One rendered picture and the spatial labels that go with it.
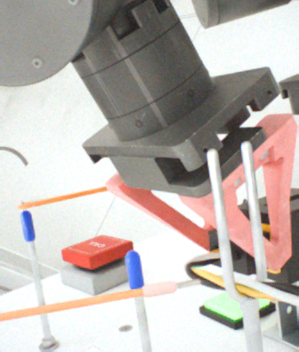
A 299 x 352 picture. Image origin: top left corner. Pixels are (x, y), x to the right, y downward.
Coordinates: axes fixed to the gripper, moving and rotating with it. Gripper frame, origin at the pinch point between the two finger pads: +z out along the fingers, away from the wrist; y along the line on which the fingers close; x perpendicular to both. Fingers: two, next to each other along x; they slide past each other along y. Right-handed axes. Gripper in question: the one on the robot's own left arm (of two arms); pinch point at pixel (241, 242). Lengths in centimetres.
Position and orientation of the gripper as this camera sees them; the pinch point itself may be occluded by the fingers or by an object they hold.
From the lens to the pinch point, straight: 29.3
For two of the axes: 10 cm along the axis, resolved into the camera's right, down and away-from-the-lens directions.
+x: 7.0, -5.8, 4.2
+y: 5.2, 0.1, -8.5
